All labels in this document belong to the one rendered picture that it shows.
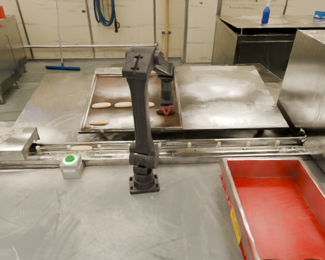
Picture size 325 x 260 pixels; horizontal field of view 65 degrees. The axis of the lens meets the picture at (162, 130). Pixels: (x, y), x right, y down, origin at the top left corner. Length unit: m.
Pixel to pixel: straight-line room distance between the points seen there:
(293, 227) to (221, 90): 0.85
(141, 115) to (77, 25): 4.16
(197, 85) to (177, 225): 0.90
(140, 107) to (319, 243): 0.72
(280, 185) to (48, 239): 0.89
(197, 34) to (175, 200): 3.77
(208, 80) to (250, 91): 0.26
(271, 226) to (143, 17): 4.16
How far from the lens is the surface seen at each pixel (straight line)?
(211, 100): 1.48
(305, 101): 1.35
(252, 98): 1.55
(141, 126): 0.86
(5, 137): 1.35
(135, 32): 4.79
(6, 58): 4.05
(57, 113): 1.65
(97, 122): 1.32
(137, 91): 0.79
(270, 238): 0.98
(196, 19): 4.49
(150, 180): 1.02
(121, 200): 1.03
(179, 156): 1.14
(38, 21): 5.11
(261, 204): 1.07
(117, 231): 0.95
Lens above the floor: 1.59
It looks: 34 degrees down
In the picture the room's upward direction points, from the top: straight up
